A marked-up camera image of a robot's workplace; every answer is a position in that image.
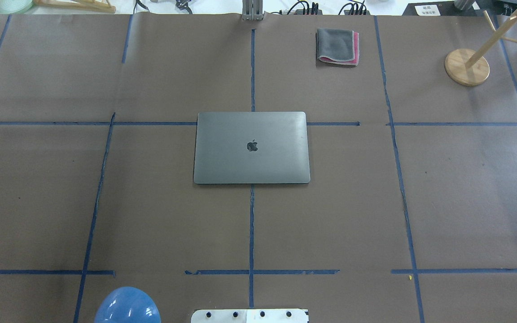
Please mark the grey laptop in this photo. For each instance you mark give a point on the grey laptop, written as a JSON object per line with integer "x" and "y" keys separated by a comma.
{"x": 251, "y": 148}

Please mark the grey pink folded cloth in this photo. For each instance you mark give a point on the grey pink folded cloth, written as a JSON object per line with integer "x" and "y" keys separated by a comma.
{"x": 337, "y": 46}

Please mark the blue desk lamp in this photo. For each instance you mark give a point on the blue desk lamp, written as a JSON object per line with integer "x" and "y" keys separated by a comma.
{"x": 127, "y": 305}

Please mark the wooden dish rack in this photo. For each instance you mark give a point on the wooden dish rack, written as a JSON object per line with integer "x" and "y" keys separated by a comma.
{"x": 101, "y": 6}

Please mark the wooden mug tree stand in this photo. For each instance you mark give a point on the wooden mug tree stand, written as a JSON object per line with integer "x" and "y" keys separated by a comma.
{"x": 468, "y": 67}

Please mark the green glass plate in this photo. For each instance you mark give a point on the green glass plate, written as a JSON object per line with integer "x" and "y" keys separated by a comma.
{"x": 15, "y": 6}

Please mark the aluminium frame post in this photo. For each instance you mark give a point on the aluminium frame post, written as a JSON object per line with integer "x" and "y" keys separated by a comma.
{"x": 252, "y": 10}

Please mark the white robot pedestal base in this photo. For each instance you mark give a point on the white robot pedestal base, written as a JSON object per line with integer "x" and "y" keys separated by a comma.
{"x": 291, "y": 315}

